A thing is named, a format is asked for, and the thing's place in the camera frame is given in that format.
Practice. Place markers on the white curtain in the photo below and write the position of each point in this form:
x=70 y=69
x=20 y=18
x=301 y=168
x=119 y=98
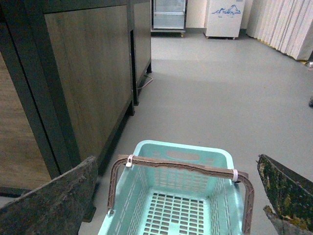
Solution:
x=285 y=25

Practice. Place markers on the light blue plastic basket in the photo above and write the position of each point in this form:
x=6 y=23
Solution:
x=167 y=201

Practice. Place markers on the dark wooden display cabinet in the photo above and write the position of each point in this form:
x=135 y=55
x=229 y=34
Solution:
x=69 y=72

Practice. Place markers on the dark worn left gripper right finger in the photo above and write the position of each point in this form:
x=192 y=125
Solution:
x=291 y=197

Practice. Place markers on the glass door fridge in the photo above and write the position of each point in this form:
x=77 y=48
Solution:
x=168 y=16

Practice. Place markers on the white chest freezer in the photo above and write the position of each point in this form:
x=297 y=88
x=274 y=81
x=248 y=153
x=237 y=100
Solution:
x=223 y=18

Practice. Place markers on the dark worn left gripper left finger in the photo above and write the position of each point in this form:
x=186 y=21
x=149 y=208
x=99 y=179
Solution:
x=55 y=208

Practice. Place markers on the brown basket handle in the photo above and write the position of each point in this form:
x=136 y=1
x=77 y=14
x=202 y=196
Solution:
x=233 y=174

